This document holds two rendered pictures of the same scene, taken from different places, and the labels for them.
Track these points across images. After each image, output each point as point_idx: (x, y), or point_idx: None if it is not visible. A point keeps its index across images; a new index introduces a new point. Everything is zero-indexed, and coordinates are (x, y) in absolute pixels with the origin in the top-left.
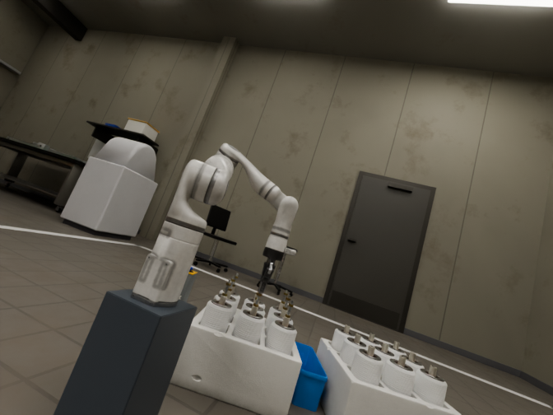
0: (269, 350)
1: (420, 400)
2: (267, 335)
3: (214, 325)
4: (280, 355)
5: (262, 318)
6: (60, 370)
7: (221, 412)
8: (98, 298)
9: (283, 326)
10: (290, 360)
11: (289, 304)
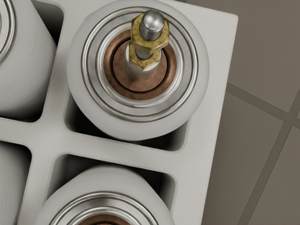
0: (204, 139)
1: None
2: (14, 106)
3: None
4: (222, 99)
5: (141, 203)
6: None
7: (206, 217)
8: None
9: (179, 84)
10: (231, 58)
11: (155, 49)
